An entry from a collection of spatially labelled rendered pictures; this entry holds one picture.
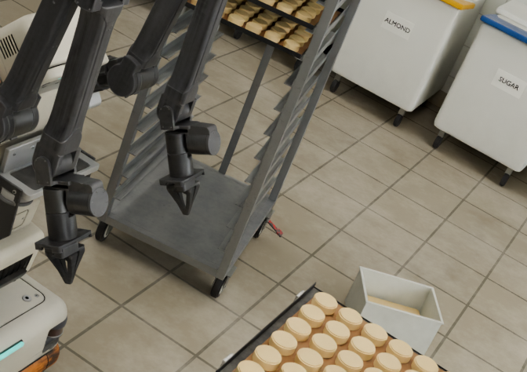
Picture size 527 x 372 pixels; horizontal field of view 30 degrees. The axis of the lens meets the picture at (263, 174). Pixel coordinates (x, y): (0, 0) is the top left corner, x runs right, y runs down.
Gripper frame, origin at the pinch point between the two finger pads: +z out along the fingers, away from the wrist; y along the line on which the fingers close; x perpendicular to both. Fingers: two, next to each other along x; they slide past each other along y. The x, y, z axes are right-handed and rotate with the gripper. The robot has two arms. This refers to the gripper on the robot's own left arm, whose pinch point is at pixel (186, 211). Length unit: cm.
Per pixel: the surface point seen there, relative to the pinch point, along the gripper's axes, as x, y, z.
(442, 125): 34, 296, 55
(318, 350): -51, -38, 10
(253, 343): -42, -45, 7
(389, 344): -59, -24, 14
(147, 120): 63, 76, -1
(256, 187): 24, 76, 20
